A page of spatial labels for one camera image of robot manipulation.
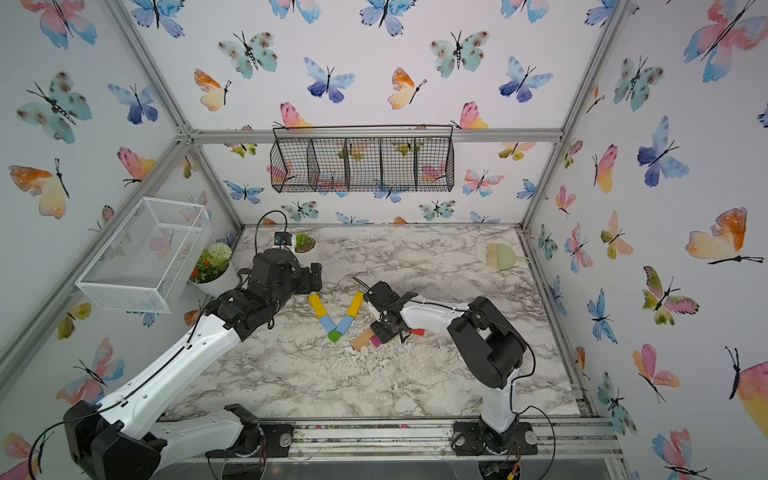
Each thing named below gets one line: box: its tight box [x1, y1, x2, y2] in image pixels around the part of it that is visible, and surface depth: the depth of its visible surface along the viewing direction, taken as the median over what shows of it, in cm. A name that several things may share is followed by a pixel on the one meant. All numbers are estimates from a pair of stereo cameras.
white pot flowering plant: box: [190, 242, 238, 295], surface depth 95 cm
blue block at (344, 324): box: [336, 315, 354, 335], surface depth 96 cm
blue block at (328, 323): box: [320, 315, 337, 333], surface depth 96 cm
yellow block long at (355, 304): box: [346, 292, 365, 318], surface depth 100 cm
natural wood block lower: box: [351, 328, 374, 350], surface depth 93 cm
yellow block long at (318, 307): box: [308, 293, 328, 319], surface depth 101 cm
